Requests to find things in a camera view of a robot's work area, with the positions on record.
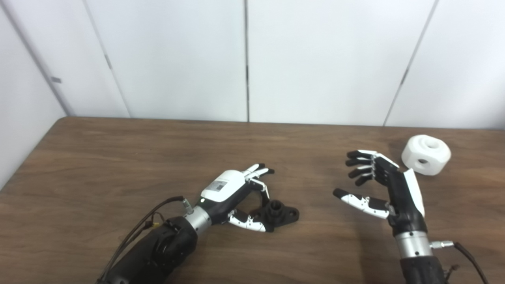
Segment round white piece with holes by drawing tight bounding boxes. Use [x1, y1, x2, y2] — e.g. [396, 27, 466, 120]
[401, 135, 451, 176]

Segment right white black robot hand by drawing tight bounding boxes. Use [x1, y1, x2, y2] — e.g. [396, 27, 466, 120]
[333, 150, 428, 237]

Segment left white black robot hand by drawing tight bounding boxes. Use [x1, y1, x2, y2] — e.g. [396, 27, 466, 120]
[200, 163, 275, 233]

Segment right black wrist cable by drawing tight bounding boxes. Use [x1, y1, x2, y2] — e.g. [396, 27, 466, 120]
[429, 240, 490, 284]

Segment black flanged holder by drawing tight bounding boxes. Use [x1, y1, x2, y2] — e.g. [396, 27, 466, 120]
[252, 200, 299, 232]

